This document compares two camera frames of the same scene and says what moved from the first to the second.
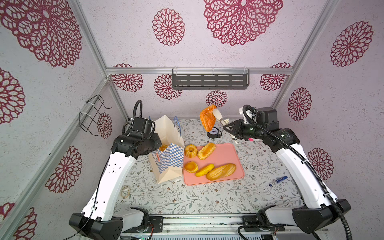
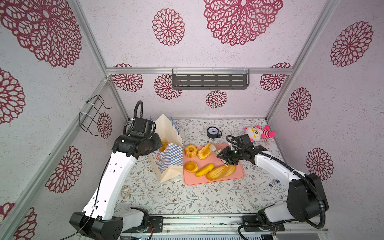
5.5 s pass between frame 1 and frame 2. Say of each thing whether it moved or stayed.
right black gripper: moved
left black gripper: stayed
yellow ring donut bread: stayed
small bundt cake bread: stayed
